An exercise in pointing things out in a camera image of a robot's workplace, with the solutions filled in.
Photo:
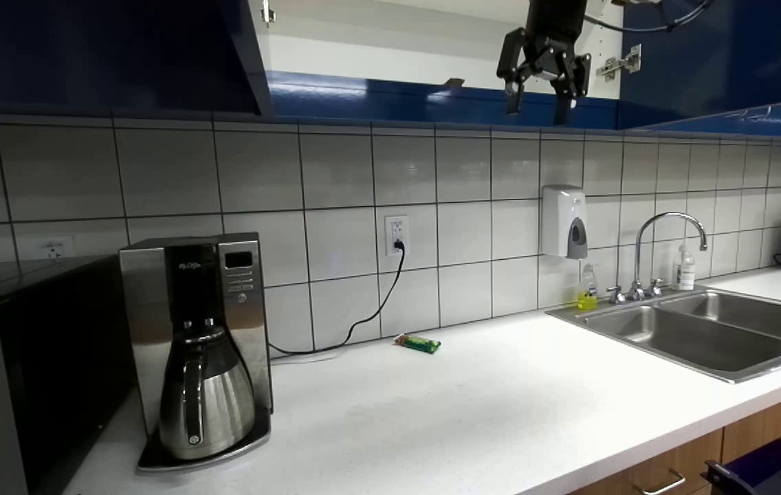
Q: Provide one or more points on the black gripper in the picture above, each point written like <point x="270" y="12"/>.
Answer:
<point x="549" y="57"/>

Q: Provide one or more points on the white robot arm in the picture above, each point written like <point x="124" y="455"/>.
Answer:
<point x="560" y="19"/>

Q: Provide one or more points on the metal cabinet hinge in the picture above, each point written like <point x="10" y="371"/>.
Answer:
<point x="627" y="63"/>

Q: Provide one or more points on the blue right cabinet door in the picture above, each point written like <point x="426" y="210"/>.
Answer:
<point x="710" y="67"/>

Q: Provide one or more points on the blue cabinet door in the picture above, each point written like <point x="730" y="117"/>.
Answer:
<point x="131" y="57"/>
<point x="710" y="67"/>

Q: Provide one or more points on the open white cabinet interior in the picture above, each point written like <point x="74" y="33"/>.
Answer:
<point x="340" y="48"/>

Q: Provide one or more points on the blue upper cabinet door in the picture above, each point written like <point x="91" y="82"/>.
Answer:
<point x="131" y="57"/>

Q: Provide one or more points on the white soap dispenser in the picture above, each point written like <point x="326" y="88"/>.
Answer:
<point x="564" y="232"/>

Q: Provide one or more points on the yellow dish soap bottle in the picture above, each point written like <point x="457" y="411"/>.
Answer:
<point x="586" y="290"/>

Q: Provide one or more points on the chrome sink faucet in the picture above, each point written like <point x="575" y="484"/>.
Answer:
<point x="653" y="265"/>

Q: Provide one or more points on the white soap bottle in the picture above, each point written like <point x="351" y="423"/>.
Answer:
<point x="685" y="269"/>

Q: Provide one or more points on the stainless steel double sink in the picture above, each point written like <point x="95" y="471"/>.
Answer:
<point x="718" y="332"/>

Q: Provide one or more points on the stainless steel coffee maker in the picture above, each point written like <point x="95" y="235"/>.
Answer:
<point x="194" y="279"/>

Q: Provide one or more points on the wooden lower drawer front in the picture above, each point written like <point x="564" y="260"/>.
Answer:
<point x="743" y="445"/>

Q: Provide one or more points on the blue bin under counter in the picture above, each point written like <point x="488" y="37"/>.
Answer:
<point x="770" y="471"/>

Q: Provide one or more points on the steel coffee carafe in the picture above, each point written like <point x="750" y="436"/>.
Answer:
<point x="206" y="401"/>

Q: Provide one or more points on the black microwave oven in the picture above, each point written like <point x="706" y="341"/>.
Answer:
<point x="63" y="365"/>

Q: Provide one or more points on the white wall outlet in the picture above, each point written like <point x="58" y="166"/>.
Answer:
<point x="396" y="232"/>

